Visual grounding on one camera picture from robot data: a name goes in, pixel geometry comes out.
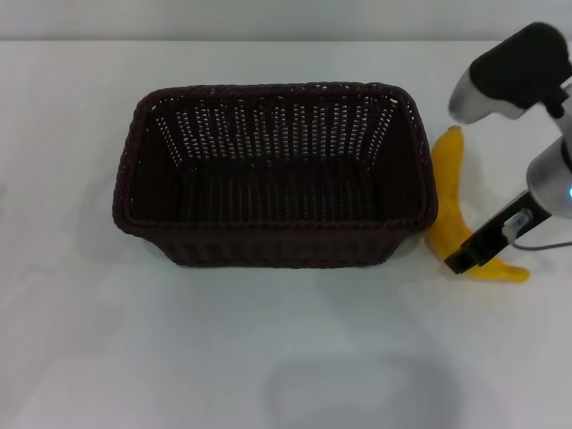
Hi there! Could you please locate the dark brown woven basket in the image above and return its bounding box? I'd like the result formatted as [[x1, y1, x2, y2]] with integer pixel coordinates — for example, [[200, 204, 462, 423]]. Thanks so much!
[[111, 81, 440, 270]]

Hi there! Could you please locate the yellow banana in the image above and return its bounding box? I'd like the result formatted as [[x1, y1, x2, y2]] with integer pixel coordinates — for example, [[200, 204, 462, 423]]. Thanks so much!
[[423, 125, 532, 284]]

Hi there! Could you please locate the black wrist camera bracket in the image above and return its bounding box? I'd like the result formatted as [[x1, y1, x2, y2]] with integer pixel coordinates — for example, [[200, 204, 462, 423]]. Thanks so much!
[[443, 189, 552, 275]]

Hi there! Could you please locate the grey camera cable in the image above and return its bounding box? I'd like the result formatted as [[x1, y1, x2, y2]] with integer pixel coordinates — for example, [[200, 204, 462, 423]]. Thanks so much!
[[503, 222, 572, 252]]

